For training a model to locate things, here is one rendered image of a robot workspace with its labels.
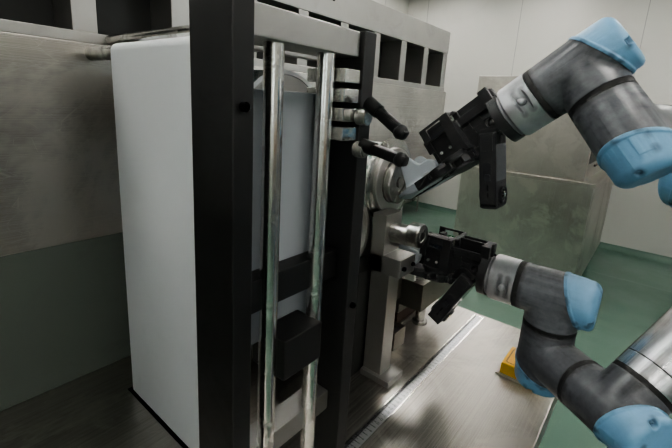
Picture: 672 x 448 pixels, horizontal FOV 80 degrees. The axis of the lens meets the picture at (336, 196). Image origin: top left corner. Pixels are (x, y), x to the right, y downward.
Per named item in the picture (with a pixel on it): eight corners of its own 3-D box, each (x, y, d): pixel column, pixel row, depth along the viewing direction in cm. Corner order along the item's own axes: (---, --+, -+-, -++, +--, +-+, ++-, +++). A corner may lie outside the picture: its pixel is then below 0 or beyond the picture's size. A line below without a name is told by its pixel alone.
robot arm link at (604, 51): (646, 55, 42) (602, -1, 45) (546, 117, 48) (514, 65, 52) (658, 75, 47) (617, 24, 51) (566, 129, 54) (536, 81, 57)
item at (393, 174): (414, 159, 70) (409, 201, 72) (404, 158, 72) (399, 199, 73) (392, 161, 65) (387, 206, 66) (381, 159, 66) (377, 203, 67)
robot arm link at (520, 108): (560, 119, 55) (547, 119, 49) (530, 138, 58) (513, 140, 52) (530, 76, 57) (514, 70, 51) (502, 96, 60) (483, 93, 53)
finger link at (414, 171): (387, 173, 69) (430, 143, 64) (403, 203, 68) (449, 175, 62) (378, 174, 66) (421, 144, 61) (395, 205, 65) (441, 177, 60)
